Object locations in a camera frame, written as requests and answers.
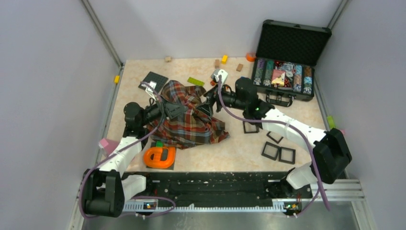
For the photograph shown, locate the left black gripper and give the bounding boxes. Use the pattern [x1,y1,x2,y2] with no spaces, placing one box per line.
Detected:
[140,94,189,127]

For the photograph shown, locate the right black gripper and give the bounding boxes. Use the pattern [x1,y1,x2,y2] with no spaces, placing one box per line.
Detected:
[196,82,247,117]

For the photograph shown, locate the plaid flannel shirt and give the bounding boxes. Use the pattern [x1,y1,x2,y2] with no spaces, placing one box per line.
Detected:
[147,80,230,149]

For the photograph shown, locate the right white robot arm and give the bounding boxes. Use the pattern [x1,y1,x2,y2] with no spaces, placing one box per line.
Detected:
[203,73,352,197]

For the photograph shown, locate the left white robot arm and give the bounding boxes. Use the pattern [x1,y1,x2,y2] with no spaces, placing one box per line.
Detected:
[79,100,188,219]

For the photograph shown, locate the green flat lego brick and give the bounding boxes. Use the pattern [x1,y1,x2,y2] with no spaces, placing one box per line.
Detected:
[187,77,205,86]

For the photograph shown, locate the dark grey lego baseplate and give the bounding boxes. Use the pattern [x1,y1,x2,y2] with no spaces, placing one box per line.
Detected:
[142,71,169,92]

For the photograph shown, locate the small green lego brick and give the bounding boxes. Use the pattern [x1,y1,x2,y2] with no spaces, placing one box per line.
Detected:
[155,141,164,148]

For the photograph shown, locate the brown wooden block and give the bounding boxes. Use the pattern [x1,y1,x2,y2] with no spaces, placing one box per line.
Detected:
[214,59,220,69]
[236,63,244,72]

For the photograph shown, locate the yellow lego brick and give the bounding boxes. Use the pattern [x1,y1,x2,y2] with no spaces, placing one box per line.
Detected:
[221,55,228,65]

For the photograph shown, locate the orange tape dispenser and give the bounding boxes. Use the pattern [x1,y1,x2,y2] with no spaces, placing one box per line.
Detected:
[143,147,176,169]

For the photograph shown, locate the small yellow block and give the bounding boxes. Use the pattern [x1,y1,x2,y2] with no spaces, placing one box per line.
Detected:
[114,75,120,84]

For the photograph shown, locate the pink box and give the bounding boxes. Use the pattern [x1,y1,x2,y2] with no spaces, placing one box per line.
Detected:
[99,138,119,157]

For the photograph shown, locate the black poker chip case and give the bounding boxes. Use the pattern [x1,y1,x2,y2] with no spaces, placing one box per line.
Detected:
[251,20,332,107]

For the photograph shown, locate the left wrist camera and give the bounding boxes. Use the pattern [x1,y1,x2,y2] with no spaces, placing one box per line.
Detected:
[146,81,157,93]

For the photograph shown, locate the black square frame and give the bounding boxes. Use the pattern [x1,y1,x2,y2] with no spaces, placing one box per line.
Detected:
[278,147,296,165]
[243,121,259,134]
[261,142,280,161]
[266,131,283,144]

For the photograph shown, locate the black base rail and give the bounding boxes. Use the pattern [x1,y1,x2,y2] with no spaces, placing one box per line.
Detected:
[139,172,313,207]

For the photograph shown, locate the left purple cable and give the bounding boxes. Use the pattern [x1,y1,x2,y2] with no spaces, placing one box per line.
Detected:
[79,81,177,220]

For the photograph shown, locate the purple cable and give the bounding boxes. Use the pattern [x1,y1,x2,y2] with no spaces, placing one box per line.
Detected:
[216,75,331,212]
[79,81,177,220]

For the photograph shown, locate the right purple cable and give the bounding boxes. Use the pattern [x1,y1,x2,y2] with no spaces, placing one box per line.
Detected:
[216,75,331,212]

